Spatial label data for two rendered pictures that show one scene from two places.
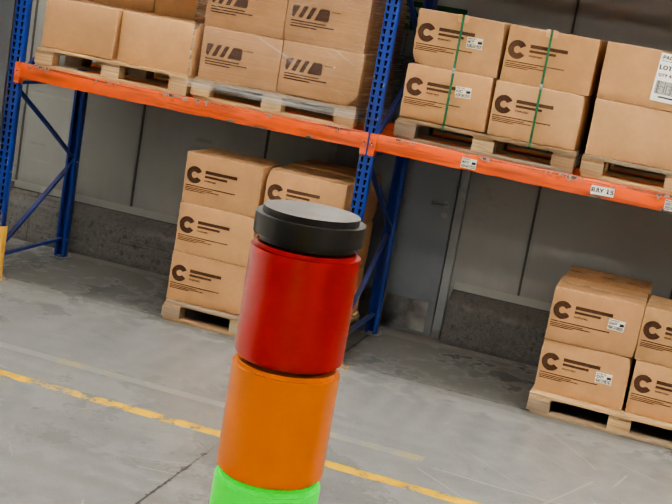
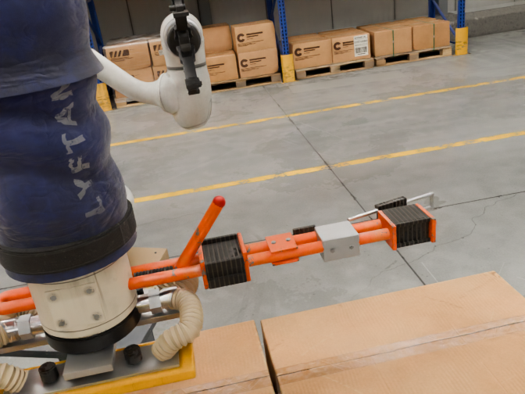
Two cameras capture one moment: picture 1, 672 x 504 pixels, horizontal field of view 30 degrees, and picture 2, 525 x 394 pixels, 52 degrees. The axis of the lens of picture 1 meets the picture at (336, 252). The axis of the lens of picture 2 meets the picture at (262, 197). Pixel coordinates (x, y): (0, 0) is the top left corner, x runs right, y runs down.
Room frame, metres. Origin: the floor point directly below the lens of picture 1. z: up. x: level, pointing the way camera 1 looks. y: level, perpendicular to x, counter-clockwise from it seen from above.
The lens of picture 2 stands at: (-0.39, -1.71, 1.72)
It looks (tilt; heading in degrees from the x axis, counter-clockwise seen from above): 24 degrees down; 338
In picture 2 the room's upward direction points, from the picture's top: 8 degrees counter-clockwise
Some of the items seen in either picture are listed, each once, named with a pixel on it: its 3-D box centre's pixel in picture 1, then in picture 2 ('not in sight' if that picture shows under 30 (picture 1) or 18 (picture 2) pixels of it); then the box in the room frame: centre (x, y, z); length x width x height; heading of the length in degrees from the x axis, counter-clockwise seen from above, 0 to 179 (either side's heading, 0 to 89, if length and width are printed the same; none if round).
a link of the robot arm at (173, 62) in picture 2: not in sight; (182, 38); (0.99, -2.11, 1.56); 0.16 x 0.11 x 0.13; 165
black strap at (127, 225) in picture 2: not in sight; (67, 228); (0.51, -1.71, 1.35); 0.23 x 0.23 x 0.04
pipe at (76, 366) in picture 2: not in sight; (93, 317); (0.51, -1.71, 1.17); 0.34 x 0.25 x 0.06; 75
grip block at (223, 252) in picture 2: not in sight; (223, 259); (0.44, -1.95, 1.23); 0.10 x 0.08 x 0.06; 165
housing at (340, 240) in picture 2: not in sight; (337, 241); (0.39, -2.16, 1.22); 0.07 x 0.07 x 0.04; 75
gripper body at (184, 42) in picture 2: not in sight; (183, 41); (0.81, -2.06, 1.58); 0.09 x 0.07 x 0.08; 165
